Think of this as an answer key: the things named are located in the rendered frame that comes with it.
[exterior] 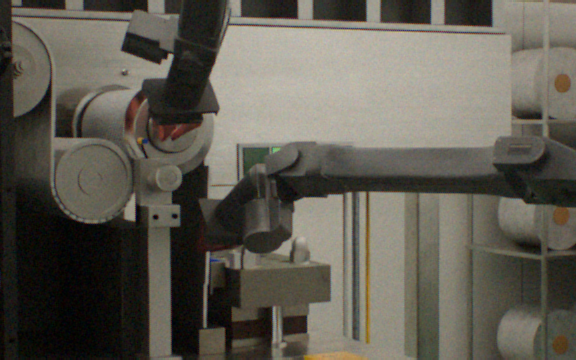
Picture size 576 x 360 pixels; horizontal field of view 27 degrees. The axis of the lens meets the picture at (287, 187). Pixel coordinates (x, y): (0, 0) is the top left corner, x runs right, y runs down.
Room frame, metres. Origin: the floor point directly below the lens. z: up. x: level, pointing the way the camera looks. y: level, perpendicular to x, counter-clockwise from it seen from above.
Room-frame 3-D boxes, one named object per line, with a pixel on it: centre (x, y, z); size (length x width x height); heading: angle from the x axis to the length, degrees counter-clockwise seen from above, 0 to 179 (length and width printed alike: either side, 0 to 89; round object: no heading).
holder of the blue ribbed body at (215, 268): (1.97, 0.16, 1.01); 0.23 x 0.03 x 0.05; 27
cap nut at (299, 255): (1.93, -0.02, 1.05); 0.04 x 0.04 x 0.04
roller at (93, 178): (1.88, 0.34, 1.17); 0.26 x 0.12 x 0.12; 27
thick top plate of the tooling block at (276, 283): (2.05, 0.09, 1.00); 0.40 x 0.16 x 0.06; 27
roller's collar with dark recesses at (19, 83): (1.69, 0.39, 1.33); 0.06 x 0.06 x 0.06; 27
